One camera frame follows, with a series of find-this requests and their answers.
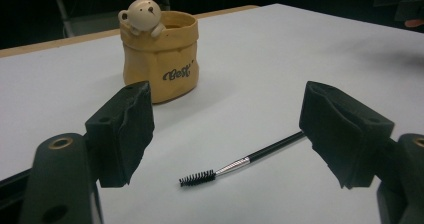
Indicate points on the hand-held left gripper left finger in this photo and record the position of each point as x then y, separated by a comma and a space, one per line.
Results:
120, 134

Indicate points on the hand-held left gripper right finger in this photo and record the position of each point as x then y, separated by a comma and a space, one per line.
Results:
343, 134

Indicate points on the black spoolie brush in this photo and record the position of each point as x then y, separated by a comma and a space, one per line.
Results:
233, 165

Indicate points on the white table cover sheet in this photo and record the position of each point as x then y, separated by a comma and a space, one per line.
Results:
250, 67

